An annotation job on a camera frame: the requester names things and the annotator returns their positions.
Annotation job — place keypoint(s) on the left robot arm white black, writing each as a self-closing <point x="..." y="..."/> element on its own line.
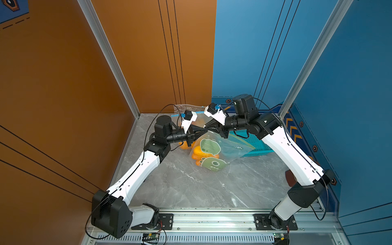
<point x="110" y="210"/>

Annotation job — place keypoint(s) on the blue zipper clear bag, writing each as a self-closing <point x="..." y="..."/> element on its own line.
<point x="202" y="119"/>

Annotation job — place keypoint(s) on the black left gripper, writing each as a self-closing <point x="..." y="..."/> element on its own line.
<point x="194" y="133"/>

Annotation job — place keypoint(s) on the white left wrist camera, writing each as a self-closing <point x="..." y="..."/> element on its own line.
<point x="188" y="118"/>

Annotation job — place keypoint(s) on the aluminium corner post left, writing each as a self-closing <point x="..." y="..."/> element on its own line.
<point x="105" y="46"/>

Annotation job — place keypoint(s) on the aluminium corner post right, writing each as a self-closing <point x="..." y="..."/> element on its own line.
<point x="329" y="29"/>

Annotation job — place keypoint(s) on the right circuit board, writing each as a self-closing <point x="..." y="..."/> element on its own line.
<point x="281" y="239"/>

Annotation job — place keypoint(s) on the green printed zip bag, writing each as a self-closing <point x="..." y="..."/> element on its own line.
<point x="229" y="150"/>

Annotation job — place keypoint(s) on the brown wedge stand clear plate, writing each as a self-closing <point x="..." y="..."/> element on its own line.
<point x="290" y="178"/>

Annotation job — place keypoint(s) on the teal plastic basket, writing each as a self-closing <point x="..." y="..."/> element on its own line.
<point x="260" y="148"/>

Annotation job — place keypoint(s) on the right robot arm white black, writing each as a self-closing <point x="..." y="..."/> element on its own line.
<point x="312" y="179"/>

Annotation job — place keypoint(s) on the small yellow mango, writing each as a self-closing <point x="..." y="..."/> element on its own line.
<point x="198" y="151"/>

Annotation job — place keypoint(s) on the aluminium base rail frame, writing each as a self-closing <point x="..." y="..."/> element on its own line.
<point x="212" y="226"/>

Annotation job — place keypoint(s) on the clear zip-top bag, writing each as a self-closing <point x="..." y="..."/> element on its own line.
<point x="180" y="108"/>

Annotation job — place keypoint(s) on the orange mango small wrinkled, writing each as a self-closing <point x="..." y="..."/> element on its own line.
<point x="199" y="159"/>

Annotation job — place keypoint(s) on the green circuit board left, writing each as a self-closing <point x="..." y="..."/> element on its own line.
<point x="150" y="238"/>

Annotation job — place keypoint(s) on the aluminium corner post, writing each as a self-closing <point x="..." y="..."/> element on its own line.
<point x="329" y="29"/>
<point x="105" y="46"/>

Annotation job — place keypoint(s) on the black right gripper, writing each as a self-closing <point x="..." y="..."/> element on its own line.
<point x="220" y="128"/>

